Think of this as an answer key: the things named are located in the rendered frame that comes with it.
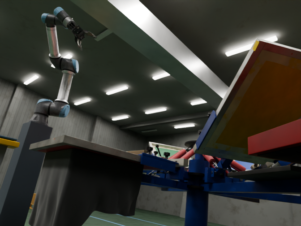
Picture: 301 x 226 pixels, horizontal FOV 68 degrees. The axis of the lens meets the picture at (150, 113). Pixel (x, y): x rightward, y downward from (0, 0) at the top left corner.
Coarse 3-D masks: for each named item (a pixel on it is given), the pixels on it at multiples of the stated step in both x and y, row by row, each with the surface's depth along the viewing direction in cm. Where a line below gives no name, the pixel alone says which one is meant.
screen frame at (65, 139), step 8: (64, 136) 107; (32, 144) 146; (40, 144) 132; (48, 144) 121; (56, 144) 115; (64, 144) 112; (72, 144) 109; (80, 144) 112; (88, 144) 115; (96, 144) 118; (104, 152) 120; (112, 152) 124; (120, 152) 127; (128, 152) 130; (136, 160) 133
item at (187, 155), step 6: (192, 150) 205; (174, 156) 206; (180, 156) 209; (186, 156) 196; (204, 156) 191; (210, 156) 184; (210, 162) 180; (216, 162) 230; (234, 162) 203; (234, 168) 213; (240, 168) 199
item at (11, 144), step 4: (0, 140) 119; (4, 140) 120; (8, 140) 122; (0, 144) 122; (4, 144) 120; (8, 144) 121; (12, 144) 122; (16, 144) 124; (0, 148) 122; (4, 148) 124; (12, 148) 132; (0, 152) 122; (4, 152) 123; (0, 156) 122; (0, 160) 121; (0, 164) 121
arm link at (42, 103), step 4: (40, 100) 191; (44, 100) 191; (48, 100) 193; (40, 104) 189; (44, 104) 190; (48, 104) 190; (36, 108) 189; (40, 108) 188; (44, 108) 189; (48, 108) 189; (40, 112) 187; (44, 112) 189; (48, 112) 190
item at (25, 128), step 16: (32, 128) 177; (48, 128) 186; (16, 160) 169; (32, 160) 174; (16, 176) 164; (32, 176) 172; (0, 192) 168; (16, 192) 163; (32, 192) 170; (0, 208) 157; (16, 208) 161; (0, 224) 153; (16, 224) 160
